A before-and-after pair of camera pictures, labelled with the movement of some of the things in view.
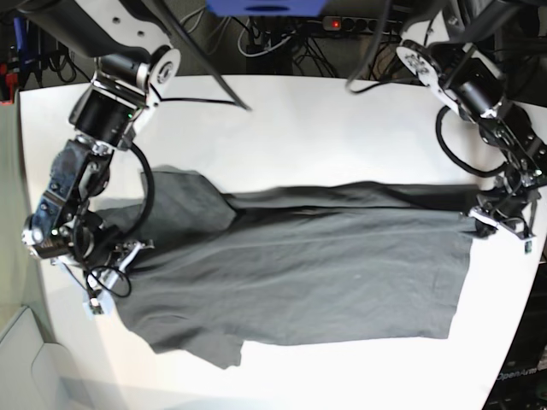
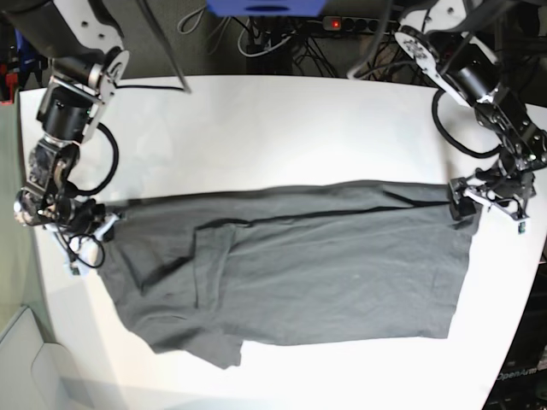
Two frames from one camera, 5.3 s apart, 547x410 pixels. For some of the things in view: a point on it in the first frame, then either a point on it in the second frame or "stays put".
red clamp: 11,79 stays put
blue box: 266,8 stays put
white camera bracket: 98,302 to 79,248
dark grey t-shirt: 318,265 stays put
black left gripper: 103,252 to 80,216
